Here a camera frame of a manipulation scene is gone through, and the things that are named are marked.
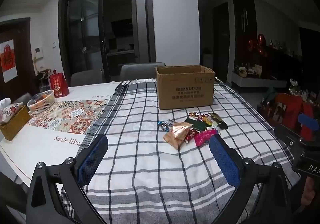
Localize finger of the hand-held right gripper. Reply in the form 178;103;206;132
297;113;320;142
274;124;304;151

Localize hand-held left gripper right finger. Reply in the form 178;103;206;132
209;135;293;224

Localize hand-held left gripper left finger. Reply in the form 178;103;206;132
26;134;109;224

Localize pink snack packet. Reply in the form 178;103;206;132
194;129;218;147

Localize dark olive snack packet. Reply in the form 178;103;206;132
208;112;228;129

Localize red patterned snack packet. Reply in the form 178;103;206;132
184;130;200;144

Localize green snack packet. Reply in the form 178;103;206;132
184;116;208;131

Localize red gold candy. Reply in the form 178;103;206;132
189;112;209;121

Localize copper foil snack packet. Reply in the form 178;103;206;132
163;122;193;150

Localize blue candy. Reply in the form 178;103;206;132
157;120;171;131

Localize brown cardboard box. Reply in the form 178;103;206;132
155;65;216;110

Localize person's right hand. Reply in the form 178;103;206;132
301;176;317;211

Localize wooden chair with red boxes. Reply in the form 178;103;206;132
257;89;316;141

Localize green cloth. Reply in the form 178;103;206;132
264;87;278;105

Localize floral patterned table runner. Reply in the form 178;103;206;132
26;99;110;135

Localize white lettered tablecloth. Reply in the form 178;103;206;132
0;80;123;184

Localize black white plaid tablecloth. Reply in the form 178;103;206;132
60;78;302;224

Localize white low bench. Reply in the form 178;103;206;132
231;71;288;89

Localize dark sideboard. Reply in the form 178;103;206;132
255;44;303;81

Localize white plastic basket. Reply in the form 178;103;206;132
27;90;55;114

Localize red gift bag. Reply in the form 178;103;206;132
49;70;70;97

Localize grey dining chair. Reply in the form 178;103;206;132
10;93;32;105
71;69;103;87
120;62;166;82

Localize woven tissue box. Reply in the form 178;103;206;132
0;105;31;141

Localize cluttered shoe rack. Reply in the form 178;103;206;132
36;69;52;92

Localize red foil balloons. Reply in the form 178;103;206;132
247;34;268;58

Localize floral tissue pouch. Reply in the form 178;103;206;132
0;98;21;125

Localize dark interior door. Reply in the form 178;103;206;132
212;2;230;82

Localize tall dark cabinet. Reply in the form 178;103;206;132
231;0;258;72

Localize dark brown entrance door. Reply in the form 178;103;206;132
0;17;36;100

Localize dark framed sliding glass door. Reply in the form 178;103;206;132
58;0;157;83

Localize red character wall poster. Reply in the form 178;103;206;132
0;38;18;77

